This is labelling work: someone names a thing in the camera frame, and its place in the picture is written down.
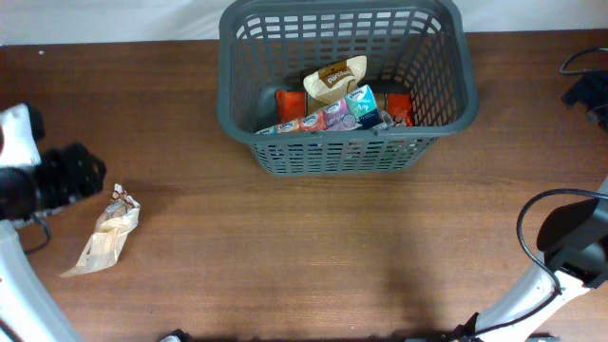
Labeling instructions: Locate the beige snack wrapper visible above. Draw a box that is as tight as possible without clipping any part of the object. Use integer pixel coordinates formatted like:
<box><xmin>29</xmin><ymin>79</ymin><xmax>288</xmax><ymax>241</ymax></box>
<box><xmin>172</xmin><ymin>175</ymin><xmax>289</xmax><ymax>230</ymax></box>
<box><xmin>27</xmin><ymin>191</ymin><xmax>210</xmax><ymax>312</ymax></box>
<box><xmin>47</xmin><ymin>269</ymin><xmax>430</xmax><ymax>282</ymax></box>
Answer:
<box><xmin>60</xmin><ymin>183</ymin><xmax>141</xmax><ymax>277</ymax></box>

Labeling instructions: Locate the Kleenex tissue multipack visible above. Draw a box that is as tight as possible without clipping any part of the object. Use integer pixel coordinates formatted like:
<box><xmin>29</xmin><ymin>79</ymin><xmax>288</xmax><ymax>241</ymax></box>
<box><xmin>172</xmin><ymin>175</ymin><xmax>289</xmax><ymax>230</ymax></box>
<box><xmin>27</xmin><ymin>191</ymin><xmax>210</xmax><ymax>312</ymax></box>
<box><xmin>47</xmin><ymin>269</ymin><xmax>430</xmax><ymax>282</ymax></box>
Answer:
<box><xmin>257</xmin><ymin>85</ymin><xmax>391</xmax><ymax>135</ymax></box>

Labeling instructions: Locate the red biscuit packet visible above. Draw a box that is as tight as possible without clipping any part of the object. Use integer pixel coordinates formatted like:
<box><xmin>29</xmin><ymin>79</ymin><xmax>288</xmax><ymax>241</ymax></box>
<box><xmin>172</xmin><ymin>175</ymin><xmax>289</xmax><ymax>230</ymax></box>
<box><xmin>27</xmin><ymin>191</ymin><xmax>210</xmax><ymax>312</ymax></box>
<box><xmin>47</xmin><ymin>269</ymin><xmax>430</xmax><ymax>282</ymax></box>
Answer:
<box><xmin>275</xmin><ymin>90</ymin><xmax>414</xmax><ymax>126</ymax></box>

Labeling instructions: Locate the beige snack bag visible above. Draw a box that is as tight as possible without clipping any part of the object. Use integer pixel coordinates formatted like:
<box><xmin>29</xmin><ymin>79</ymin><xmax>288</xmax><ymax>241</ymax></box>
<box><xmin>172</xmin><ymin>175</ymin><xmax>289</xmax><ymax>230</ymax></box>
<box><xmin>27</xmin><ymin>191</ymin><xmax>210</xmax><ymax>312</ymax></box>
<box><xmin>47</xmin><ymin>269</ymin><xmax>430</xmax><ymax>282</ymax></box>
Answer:
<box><xmin>303</xmin><ymin>55</ymin><xmax>368</xmax><ymax>105</ymax></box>

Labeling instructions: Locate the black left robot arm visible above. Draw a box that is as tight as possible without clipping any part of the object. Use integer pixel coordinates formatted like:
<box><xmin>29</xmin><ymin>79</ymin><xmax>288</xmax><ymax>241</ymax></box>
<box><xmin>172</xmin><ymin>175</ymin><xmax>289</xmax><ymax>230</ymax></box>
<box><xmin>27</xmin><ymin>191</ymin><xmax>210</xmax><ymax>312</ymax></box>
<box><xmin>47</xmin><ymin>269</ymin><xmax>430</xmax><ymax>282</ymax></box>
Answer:
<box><xmin>1</xmin><ymin>104</ymin><xmax>106</xmax><ymax>341</ymax></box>

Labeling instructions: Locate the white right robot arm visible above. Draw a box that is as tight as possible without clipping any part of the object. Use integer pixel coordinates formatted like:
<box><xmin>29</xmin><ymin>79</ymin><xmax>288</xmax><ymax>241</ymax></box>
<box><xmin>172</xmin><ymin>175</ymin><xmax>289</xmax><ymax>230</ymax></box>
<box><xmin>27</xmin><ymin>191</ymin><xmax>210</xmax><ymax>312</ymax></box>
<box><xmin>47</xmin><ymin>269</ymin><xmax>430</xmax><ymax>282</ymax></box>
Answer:
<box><xmin>450</xmin><ymin>182</ymin><xmax>607</xmax><ymax>342</ymax></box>

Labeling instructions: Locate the grey plastic basket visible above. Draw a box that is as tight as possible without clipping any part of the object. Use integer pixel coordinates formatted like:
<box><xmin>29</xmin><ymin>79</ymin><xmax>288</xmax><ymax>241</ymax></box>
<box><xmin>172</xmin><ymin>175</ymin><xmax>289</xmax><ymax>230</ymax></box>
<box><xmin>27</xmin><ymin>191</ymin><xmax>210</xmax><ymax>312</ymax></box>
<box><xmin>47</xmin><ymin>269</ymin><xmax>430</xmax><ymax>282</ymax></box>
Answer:
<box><xmin>217</xmin><ymin>0</ymin><xmax>479</xmax><ymax>176</ymax></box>

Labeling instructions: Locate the black cable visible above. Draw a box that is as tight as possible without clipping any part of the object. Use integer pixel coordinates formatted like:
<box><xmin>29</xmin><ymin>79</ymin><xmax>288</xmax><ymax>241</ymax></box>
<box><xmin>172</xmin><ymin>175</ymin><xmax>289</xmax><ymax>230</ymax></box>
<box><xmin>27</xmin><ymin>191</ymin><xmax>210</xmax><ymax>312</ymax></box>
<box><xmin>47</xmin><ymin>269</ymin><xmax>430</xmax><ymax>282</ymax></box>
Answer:
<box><xmin>469</xmin><ymin>187</ymin><xmax>608</xmax><ymax>338</ymax></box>

